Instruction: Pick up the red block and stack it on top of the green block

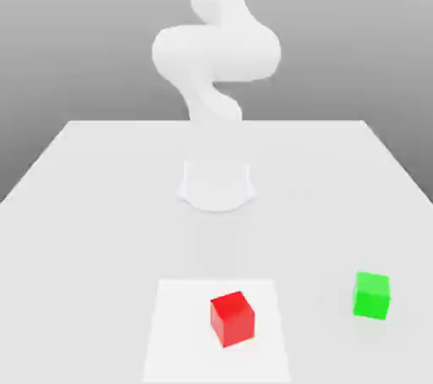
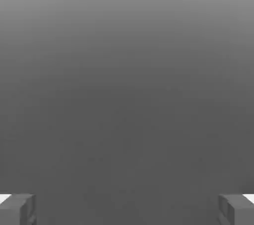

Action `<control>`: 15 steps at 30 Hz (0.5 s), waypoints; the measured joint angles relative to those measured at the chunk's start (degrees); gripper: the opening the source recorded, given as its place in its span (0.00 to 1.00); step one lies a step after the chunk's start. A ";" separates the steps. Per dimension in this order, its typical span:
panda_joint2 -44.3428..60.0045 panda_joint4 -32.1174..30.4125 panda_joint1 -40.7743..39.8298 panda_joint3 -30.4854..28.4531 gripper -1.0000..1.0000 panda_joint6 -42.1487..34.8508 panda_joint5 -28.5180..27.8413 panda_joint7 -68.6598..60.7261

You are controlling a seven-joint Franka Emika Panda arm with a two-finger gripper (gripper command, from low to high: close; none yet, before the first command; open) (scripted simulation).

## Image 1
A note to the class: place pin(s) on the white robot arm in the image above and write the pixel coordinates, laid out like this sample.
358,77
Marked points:
216,52

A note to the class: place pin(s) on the small green cube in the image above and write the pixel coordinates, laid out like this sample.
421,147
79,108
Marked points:
371,296

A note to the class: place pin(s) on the small red cube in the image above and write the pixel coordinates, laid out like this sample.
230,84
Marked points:
233,319

